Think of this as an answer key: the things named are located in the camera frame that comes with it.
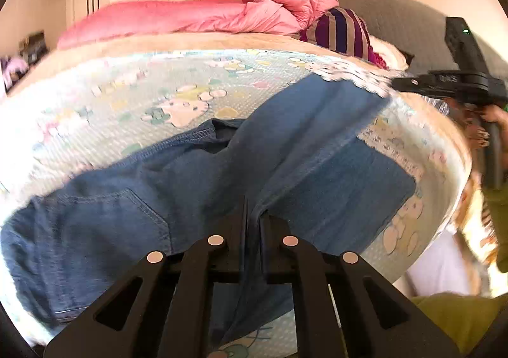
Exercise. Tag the purple striped cloth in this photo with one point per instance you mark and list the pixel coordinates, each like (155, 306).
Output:
(341, 30)

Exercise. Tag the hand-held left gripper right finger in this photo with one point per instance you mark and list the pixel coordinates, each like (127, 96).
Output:
(274, 239)

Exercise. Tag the cream cloth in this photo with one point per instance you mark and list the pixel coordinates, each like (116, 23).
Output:
(391, 54)

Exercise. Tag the pile of clothes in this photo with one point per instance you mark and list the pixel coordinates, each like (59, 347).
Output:
(16, 66)

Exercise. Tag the person's right hand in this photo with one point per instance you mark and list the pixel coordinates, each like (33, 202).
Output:
(478, 131)

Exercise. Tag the person's olive green clothing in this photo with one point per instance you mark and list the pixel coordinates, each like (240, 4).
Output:
(456, 318)

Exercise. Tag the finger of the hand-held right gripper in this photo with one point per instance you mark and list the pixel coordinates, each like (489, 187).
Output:
(414, 85)

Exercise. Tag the pink plush blanket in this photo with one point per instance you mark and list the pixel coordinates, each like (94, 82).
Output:
(158, 16)

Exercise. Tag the cartoon cat printed blanket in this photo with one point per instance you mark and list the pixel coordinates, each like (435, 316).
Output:
(119, 96)

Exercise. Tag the blue denim pants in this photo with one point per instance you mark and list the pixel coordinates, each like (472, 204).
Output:
(198, 183)

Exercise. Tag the grey padded headboard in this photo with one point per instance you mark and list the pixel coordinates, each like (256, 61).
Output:
(397, 8)

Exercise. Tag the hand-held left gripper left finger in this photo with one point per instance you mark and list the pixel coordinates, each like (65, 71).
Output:
(232, 237)

